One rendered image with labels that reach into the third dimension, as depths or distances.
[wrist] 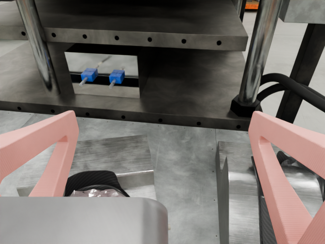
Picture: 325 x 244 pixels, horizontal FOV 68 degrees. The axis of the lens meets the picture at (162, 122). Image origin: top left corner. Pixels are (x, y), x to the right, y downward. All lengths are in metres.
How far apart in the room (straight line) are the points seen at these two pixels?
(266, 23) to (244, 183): 0.47
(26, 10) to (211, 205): 0.80
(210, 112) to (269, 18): 0.35
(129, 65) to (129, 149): 0.43
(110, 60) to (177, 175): 0.49
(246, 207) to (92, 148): 0.34
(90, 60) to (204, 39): 0.41
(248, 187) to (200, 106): 0.51
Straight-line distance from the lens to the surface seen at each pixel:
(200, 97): 0.97
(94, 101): 0.97
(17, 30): 1.05
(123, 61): 0.90
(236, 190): 0.46
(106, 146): 0.56
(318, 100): 0.82
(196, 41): 0.84
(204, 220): 0.56
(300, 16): 0.94
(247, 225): 0.46
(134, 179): 0.50
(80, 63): 0.96
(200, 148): 0.71
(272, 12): 0.77
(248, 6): 6.26
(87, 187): 0.54
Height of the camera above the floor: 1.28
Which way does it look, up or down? 37 degrees down
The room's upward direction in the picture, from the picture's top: straight up
